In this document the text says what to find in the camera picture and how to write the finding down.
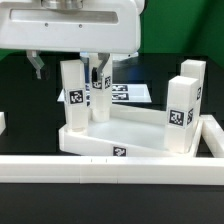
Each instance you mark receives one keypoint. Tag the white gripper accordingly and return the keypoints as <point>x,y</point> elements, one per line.
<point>98,26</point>

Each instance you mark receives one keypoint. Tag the white desk top tray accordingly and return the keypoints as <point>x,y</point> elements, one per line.
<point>130,132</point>

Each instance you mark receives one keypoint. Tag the white L-shaped fence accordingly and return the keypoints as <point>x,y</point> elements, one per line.
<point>111,170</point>

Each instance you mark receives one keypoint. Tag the white marker base plate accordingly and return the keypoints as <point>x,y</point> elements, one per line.
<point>120,93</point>

